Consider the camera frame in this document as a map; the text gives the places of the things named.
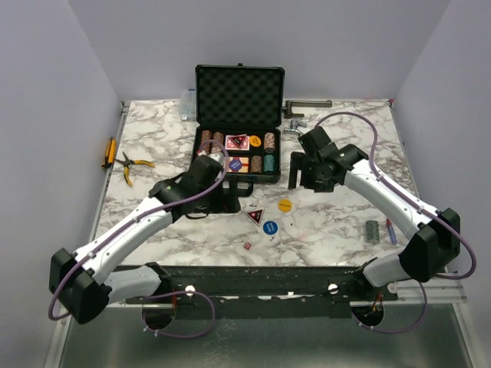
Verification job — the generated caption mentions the blue pen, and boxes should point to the blue pen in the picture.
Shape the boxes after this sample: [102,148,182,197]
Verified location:
[386,218,397,245]

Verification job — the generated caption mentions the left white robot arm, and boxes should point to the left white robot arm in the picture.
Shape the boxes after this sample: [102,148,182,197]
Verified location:
[48,153,229,324]

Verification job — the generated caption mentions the silver metal tap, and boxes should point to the silver metal tap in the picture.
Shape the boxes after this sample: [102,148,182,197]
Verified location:
[283,119,307,136]

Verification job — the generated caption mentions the brown chip stack far left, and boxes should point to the brown chip stack far left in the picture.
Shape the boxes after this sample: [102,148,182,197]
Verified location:
[199,130,213,155]

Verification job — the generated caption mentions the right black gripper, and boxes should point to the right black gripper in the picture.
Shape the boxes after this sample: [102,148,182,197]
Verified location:
[288,151,334,193]

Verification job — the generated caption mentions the black red triangle button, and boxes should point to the black red triangle button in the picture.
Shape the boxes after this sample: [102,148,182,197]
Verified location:
[230,135,248,150]

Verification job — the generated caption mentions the orange playing card deck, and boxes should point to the orange playing card deck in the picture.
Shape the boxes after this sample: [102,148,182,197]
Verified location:
[226,156,249,173]

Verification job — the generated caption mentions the purple cable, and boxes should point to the purple cable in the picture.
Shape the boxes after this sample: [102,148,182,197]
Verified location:
[48,140,230,339]
[313,111,478,334]

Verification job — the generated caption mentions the yellow handled pliers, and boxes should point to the yellow handled pliers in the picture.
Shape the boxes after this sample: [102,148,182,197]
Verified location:
[114,153,155,187]

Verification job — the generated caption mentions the blue round button on table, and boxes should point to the blue round button on table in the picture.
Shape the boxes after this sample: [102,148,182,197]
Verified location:
[262,221,278,235]

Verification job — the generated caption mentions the brown red chip stack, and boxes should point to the brown red chip stack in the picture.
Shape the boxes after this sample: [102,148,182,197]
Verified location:
[250,156,262,173]

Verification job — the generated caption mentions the black red triangle on table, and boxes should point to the black red triangle on table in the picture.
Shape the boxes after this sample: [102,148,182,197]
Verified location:
[245,208,264,226]

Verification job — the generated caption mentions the yellow big blind button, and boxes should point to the yellow big blind button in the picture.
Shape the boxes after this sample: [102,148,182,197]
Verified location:
[249,135,262,149]

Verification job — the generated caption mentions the black poker set case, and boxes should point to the black poker set case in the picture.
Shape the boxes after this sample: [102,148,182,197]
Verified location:
[193,64,285,197]

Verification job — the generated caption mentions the grey green chip stack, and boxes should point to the grey green chip stack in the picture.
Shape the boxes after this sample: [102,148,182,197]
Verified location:
[364,220,380,244]

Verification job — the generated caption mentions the blue round button in case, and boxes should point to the blue round button in case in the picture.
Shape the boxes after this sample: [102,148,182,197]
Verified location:
[229,159,242,172]

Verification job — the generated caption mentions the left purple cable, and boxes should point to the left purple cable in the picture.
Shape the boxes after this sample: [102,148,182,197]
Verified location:
[48,140,230,339]

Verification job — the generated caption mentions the red playing card deck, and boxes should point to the red playing card deck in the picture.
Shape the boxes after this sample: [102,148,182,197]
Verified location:
[225,134,250,151]

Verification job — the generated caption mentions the clear plastic organizer box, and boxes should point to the clear plastic organizer box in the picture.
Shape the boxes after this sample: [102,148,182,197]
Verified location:
[179,89,196,121]

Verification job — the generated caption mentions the orange black utility knife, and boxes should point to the orange black utility knife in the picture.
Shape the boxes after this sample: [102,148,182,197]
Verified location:
[101,137,117,169]

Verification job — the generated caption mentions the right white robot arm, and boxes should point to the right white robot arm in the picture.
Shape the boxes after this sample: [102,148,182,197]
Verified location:
[288,126,460,301]

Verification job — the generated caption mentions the grey metal door handle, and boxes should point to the grey metal door handle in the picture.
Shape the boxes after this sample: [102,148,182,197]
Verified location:
[282,100,333,119]

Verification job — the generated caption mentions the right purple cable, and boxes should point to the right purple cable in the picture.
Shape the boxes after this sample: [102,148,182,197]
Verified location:
[313,111,478,334]

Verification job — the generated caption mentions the yellow round button on table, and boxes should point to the yellow round button on table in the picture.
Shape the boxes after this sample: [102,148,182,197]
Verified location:
[278,199,292,212]

